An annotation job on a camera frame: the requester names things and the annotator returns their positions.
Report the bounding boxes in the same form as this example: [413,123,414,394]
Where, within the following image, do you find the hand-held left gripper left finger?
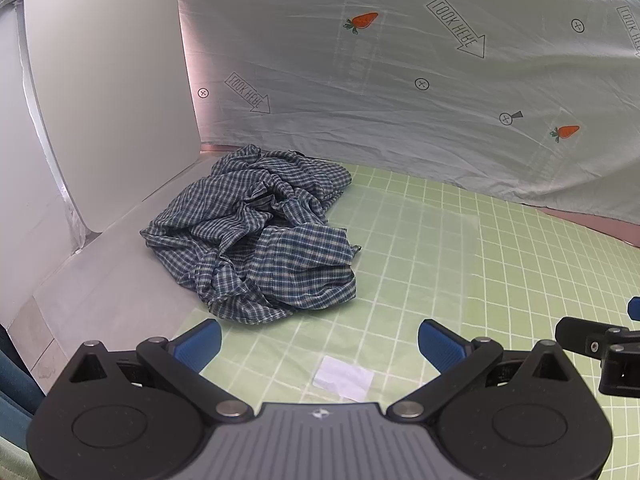
[66,319,253,422]

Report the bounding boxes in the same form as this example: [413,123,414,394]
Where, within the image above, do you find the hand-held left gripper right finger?
[387,319,581,422]

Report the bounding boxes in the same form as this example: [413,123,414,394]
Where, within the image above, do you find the blue plaid shirt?
[140,144,362,325]

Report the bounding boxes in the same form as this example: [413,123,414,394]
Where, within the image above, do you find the green grid mat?
[185,160,640,480]

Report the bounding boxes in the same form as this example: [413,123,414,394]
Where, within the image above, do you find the white paper piece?
[314,355,375,403]

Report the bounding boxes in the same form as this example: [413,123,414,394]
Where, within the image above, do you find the teal cloth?
[0,327,46,453]

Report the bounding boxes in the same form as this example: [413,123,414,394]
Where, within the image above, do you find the white foam board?
[0,5,83,331]
[22,0,201,233]

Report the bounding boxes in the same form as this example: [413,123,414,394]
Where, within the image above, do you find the printed pale carrot sheet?
[177,0,640,223]

